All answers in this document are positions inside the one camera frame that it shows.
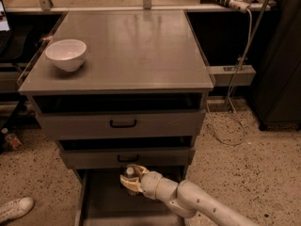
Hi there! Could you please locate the bottom open grey drawer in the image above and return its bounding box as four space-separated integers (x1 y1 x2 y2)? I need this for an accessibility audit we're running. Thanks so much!
74 168 186 226

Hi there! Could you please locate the middle grey drawer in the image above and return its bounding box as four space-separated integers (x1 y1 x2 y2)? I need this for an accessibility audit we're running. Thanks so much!
60 137 195 170

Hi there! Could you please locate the grey drawer cabinet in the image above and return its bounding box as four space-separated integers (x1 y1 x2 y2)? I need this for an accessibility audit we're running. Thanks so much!
17 9 215 226

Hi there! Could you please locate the dark cabinet at right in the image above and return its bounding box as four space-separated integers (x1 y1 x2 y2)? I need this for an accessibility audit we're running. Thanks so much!
249 0 301 131

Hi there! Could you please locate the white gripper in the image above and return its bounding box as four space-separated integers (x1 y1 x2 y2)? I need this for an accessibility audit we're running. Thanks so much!
119 164 178 202

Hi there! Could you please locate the clear plastic water bottle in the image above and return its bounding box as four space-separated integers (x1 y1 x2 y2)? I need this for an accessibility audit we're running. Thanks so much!
125 167 137 196

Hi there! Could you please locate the black drawer handle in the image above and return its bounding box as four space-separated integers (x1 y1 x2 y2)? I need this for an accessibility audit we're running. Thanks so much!
109 120 137 129
117 154 139 163

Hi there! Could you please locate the white ceramic bowl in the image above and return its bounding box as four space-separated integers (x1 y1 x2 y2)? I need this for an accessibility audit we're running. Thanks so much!
45 40 87 72

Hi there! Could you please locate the black top drawer handle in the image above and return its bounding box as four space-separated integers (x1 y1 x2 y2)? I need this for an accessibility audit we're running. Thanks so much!
109 120 137 129

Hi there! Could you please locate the white power cable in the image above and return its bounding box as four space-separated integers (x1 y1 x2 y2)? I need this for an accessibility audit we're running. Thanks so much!
205 8 254 147

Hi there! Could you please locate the bottle on floor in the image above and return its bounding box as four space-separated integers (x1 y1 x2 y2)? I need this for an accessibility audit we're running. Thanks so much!
1 128 22 150

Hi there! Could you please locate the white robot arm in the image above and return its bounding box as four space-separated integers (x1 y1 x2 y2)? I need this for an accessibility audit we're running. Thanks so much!
119 164 259 226

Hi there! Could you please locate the white sneaker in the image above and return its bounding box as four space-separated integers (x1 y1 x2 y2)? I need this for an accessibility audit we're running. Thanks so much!
0 197 34 223

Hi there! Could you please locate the black middle drawer handle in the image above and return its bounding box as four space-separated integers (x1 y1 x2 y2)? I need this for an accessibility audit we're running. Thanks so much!
117 154 139 163

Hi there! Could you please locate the top grey drawer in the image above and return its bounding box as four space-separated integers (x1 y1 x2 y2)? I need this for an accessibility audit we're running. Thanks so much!
34 93 205 140

